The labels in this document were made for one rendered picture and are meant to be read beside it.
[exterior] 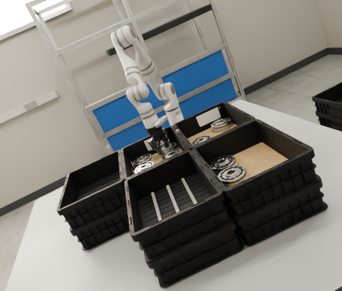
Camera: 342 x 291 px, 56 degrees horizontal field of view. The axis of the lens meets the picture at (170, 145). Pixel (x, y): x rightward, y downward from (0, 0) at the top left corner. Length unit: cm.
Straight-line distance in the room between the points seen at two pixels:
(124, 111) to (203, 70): 96
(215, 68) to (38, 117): 226
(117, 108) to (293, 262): 269
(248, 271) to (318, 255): 20
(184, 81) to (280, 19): 198
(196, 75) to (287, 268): 277
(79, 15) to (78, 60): 52
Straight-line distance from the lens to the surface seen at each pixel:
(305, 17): 521
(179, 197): 122
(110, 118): 341
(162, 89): 186
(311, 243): 106
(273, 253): 106
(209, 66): 357
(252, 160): 127
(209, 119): 170
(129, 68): 153
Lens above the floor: 144
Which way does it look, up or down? 21 degrees down
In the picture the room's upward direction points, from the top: 24 degrees counter-clockwise
